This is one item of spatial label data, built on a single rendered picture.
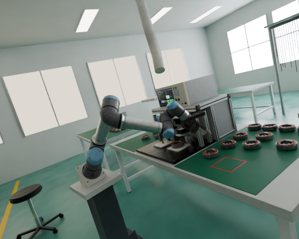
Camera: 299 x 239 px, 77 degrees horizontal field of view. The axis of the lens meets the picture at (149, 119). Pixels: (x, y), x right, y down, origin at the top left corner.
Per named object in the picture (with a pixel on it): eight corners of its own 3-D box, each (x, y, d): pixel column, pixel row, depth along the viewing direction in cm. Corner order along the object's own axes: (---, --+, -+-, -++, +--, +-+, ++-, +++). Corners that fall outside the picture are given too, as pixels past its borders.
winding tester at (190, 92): (188, 105, 161) (182, 82, 157) (160, 108, 198) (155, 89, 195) (218, 95, 179) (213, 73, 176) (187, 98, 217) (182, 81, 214)
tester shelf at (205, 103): (196, 111, 151) (195, 105, 150) (152, 113, 209) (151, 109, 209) (230, 97, 172) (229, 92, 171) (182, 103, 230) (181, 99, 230)
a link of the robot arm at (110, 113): (98, 116, 108) (178, 130, 119) (101, 105, 116) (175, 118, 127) (96, 130, 115) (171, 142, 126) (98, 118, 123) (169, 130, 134)
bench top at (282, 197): (293, 223, 73) (291, 211, 73) (110, 147, 264) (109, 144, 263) (365, 134, 122) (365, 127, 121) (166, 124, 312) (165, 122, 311)
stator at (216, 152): (208, 160, 133) (207, 155, 132) (200, 156, 144) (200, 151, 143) (222, 155, 135) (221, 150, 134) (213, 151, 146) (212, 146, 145)
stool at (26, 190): (14, 256, 203) (-6, 210, 194) (18, 232, 246) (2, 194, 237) (66, 227, 229) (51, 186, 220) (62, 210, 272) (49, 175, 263)
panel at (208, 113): (215, 140, 163) (208, 106, 159) (170, 134, 220) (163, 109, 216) (216, 139, 164) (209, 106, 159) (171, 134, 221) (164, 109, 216)
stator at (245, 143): (242, 145, 143) (241, 140, 142) (258, 142, 139) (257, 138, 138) (244, 151, 132) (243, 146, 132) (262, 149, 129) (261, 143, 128)
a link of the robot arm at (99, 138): (86, 155, 149) (102, 104, 115) (90, 141, 160) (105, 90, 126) (102, 158, 152) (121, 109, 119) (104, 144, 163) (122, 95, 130)
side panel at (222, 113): (218, 142, 163) (210, 105, 158) (215, 141, 166) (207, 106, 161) (237, 131, 177) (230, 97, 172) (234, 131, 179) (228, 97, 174)
